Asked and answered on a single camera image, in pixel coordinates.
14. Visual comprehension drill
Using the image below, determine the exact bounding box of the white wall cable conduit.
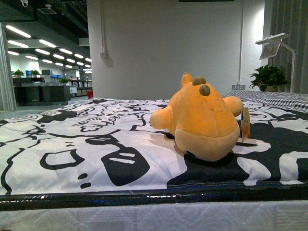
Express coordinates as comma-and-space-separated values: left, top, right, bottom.
99, 0, 109, 60

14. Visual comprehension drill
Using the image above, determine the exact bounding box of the white quilted mattress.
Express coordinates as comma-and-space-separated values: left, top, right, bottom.
0, 200, 308, 231

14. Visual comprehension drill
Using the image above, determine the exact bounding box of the white security camera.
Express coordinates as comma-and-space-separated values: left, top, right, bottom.
20, 0, 28, 7

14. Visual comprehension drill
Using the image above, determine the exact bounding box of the orange plush toy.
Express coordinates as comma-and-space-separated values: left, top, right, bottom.
150, 72, 244, 162

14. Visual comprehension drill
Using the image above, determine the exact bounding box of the green potted plant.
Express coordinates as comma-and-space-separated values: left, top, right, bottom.
249, 65, 289, 92

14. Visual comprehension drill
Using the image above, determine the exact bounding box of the white desk lamp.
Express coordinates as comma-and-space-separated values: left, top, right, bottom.
255, 33, 297, 93

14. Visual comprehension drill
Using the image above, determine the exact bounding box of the plush toy paper tag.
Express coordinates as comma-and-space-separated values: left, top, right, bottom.
241, 108, 250, 142

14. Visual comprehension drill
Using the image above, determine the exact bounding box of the wall power socket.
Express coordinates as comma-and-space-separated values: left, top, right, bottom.
231, 84, 246, 90

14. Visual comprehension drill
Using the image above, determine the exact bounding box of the striped grey blanket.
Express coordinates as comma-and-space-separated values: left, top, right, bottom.
222, 90, 308, 114

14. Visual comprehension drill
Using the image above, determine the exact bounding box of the black and white patterned bedsheet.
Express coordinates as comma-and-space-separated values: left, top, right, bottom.
0, 99, 308, 195

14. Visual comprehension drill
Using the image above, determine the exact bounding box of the picture card on lamp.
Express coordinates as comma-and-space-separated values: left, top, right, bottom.
260, 42, 280, 60

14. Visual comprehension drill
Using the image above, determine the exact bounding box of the dark office counter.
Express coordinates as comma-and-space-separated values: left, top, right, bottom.
13, 77, 77, 106

